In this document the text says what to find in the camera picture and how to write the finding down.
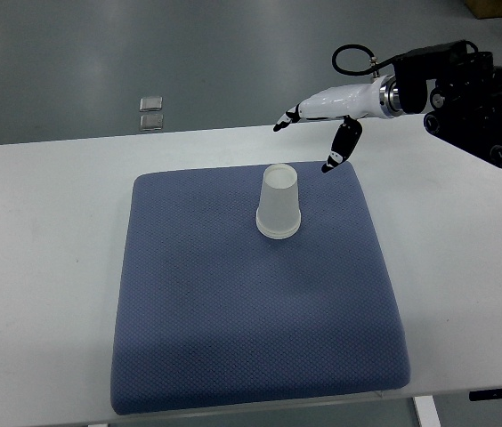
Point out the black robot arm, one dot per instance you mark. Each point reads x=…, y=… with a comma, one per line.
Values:
x=464, y=88

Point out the white paper cup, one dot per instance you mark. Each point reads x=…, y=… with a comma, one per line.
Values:
x=278, y=208
x=278, y=235

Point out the brown cardboard box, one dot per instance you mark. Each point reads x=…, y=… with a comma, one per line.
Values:
x=485, y=9

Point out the white table leg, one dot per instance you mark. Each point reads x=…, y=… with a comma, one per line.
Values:
x=427, y=415

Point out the upper metal floor plate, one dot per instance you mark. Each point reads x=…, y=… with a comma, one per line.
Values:
x=151, y=103

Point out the blue fabric cushion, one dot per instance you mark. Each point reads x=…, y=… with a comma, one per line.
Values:
x=212, y=313

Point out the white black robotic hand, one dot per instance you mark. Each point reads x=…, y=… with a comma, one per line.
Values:
x=349, y=103

